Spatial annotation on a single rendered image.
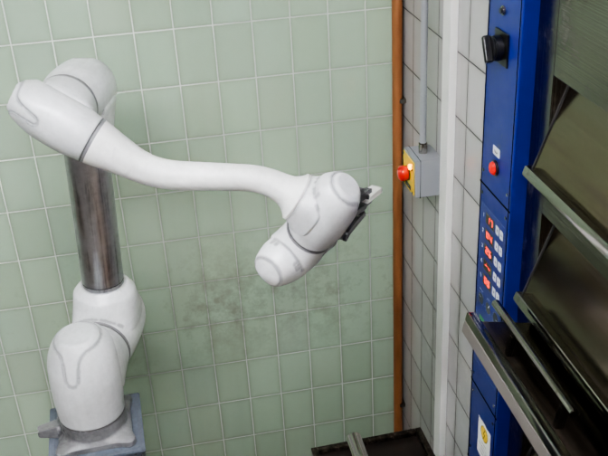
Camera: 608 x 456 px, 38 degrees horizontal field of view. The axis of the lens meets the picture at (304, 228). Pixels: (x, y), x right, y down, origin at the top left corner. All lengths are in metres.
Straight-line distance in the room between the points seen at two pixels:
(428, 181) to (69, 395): 0.98
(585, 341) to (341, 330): 1.33
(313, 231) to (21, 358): 1.26
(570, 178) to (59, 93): 0.99
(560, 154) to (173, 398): 1.66
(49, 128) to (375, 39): 0.98
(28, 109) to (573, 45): 1.02
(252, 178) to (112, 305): 0.58
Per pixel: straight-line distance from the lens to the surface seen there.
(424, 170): 2.17
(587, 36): 1.45
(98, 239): 2.08
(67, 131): 1.79
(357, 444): 1.80
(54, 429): 2.19
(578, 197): 1.47
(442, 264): 2.22
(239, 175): 1.73
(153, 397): 2.82
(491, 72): 1.74
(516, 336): 1.60
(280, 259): 1.78
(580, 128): 1.52
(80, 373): 2.03
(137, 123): 2.38
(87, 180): 2.02
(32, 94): 1.82
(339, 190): 1.68
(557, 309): 1.63
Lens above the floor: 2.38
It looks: 28 degrees down
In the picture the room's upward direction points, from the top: 3 degrees counter-clockwise
